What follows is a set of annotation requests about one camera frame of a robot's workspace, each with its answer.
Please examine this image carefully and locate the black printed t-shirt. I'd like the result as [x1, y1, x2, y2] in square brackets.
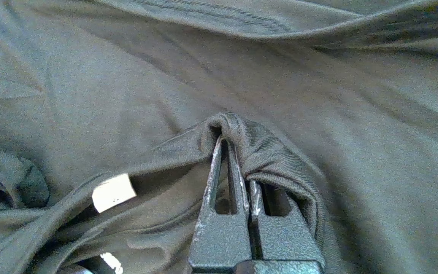
[0, 0, 438, 274]

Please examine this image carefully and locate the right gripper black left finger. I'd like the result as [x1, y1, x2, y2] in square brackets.
[189, 134, 252, 273]

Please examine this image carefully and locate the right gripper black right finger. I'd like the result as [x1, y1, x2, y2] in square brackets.
[248, 180, 326, 273]

